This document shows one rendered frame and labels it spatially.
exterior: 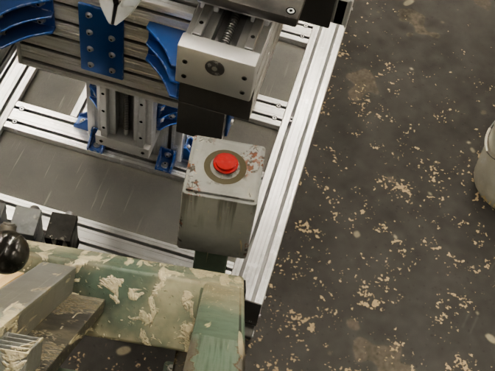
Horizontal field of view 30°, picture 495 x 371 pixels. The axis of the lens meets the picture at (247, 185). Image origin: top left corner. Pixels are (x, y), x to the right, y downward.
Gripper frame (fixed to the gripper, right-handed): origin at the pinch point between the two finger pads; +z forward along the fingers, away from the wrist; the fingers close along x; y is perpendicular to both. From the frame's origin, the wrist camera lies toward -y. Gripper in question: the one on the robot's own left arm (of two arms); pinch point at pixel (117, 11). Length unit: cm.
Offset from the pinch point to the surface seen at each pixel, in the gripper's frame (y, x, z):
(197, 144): -35.5, 6.5, 31.6
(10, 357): 29.4, 4.1, 25.8
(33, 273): -2.6, -5.8, 40.8
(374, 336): -101, 52, 103
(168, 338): -11, 13, 51
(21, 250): 33.9, 5.3, 9.8
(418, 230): -134, 57, 87
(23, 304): 14.6, -0.5, 31.7
